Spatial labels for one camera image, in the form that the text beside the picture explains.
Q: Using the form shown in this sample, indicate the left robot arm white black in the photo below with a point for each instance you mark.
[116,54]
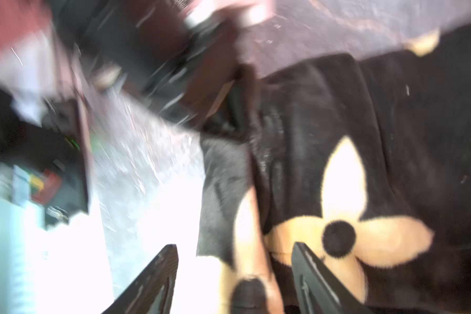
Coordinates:
[184,64]

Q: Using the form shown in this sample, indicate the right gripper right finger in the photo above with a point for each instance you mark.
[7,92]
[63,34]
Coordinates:
[317,288]

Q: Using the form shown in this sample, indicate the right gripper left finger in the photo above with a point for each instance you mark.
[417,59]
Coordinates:
[152,290]

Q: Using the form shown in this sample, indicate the black pillowcase with beige flowers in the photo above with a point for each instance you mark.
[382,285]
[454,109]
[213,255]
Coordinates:
[367,162]

